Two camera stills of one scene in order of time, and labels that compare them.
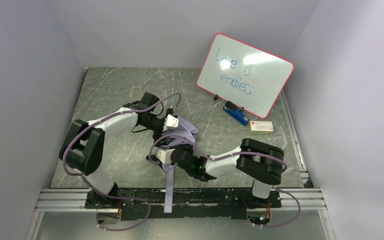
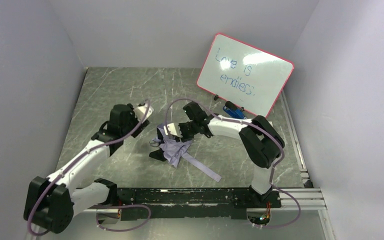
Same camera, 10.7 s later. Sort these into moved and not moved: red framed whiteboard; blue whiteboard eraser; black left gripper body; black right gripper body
Moved: black left gripper body; black right gripper body
Not moved: red framed whiteboard; blue whiteboard eraser
